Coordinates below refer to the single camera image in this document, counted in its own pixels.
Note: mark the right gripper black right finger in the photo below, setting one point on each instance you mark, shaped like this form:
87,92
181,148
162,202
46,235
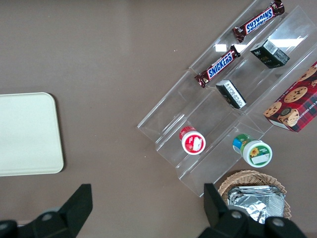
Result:
223,223

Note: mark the cream rectangular tray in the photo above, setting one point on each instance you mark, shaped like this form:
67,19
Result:
27,134

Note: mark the red lidded jar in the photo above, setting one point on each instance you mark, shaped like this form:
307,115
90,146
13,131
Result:
193,143

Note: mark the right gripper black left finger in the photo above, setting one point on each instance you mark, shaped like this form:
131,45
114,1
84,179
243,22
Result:
71,215

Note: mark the chocolate chip cookie box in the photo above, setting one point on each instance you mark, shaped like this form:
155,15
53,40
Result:
297,104

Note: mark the small black carton box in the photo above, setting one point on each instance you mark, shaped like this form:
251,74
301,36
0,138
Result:
267,55
230,94

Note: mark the green lidded jar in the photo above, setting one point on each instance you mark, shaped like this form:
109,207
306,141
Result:
257,152

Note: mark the aluminium foil container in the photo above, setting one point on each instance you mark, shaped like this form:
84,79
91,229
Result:
257,200

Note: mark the clear acrylic stepped display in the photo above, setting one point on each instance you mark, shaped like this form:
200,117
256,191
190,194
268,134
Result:
178,104

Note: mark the light wicker basket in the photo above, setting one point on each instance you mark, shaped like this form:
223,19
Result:
247,174

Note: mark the Snickers chocolate bar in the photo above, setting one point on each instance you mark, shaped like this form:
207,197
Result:
258,21
219,65

